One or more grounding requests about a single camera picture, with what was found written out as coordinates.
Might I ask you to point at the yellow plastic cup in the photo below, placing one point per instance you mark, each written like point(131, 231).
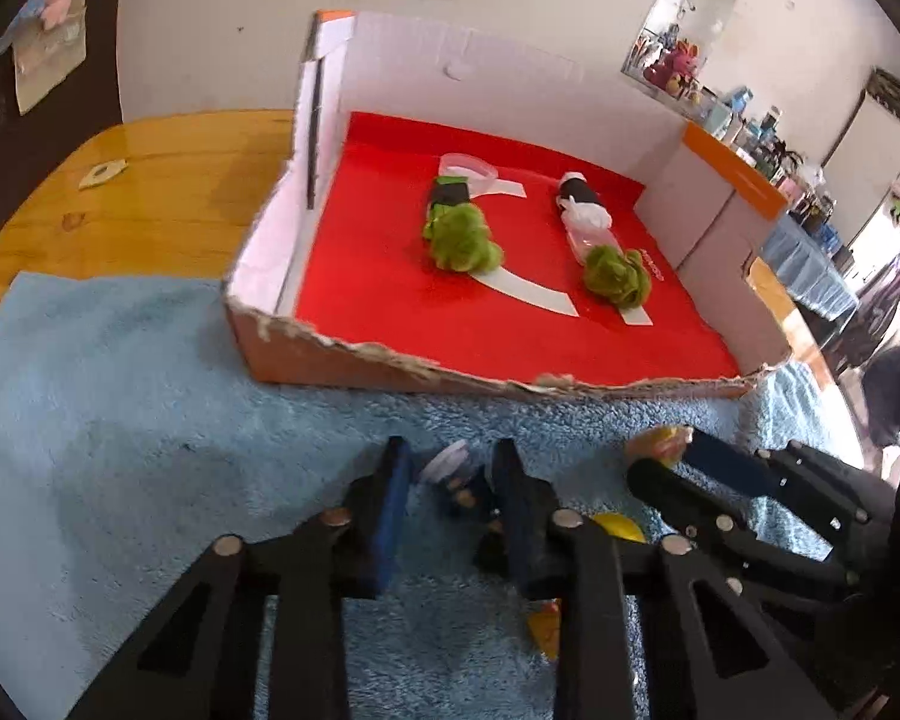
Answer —
point(619, 527)

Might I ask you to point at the orange cardboard box red bottom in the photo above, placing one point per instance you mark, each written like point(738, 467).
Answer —
point(540, 112)

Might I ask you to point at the blue black toy figurine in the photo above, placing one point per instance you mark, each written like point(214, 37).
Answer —
point(450, 465)

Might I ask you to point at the side table with grey cloth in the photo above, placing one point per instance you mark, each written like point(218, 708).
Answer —
point(802, 262)

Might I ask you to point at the yellow pink food toy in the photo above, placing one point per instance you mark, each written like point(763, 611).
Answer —
point(656, 441)

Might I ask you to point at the clear round plastic lid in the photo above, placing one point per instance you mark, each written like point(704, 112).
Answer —
point(469, 163)

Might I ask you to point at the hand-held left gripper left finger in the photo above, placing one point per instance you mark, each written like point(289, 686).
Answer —
point(390, 532)

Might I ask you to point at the black sushi toy green band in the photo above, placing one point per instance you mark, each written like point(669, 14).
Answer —
point(448, 199)

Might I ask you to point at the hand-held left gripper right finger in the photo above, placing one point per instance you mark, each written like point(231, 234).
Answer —
point(521, 540)

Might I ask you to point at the red plush toy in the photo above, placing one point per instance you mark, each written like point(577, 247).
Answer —
point(671, 64)

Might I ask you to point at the clear plastic container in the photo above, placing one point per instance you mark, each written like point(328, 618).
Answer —
point(592, 242)

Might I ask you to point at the blue fluffy towel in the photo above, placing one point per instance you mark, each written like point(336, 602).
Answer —
point(157, 465)

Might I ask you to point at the green lettuce toy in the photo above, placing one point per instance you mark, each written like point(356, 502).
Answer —
point(461, 240)
point(619, 277)

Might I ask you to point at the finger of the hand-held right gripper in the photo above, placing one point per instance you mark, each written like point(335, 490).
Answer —
point(675, 491)
point(720, 457)

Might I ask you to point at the dark brown door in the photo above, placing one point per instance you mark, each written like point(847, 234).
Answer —
point(0, 165)

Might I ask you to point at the row of bottles and boxes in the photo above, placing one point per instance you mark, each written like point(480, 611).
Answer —
point(765, 142)

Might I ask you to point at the light blue plush toy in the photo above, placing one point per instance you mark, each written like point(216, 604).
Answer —
point(26, 15)

